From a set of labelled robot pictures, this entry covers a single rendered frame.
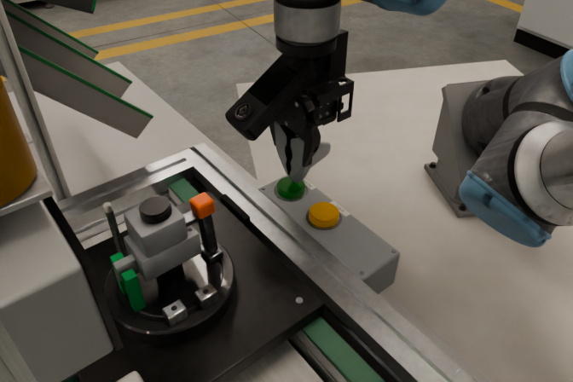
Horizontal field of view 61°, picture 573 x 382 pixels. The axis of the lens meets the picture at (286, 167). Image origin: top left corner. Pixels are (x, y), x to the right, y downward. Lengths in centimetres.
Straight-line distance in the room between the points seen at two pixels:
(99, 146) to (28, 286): 79
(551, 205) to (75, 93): 60
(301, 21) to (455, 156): 39
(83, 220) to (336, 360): 38
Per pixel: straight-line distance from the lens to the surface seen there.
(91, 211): 71
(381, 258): 61
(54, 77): 71
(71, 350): 28
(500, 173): 60
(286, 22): 54
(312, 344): 55
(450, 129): 82
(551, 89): 68
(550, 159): 56
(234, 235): 61
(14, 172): 25
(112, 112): 75
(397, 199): 85
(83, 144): 103
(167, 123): 105
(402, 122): 105
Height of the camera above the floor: 141
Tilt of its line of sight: 38 degrees down
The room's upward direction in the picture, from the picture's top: straight up
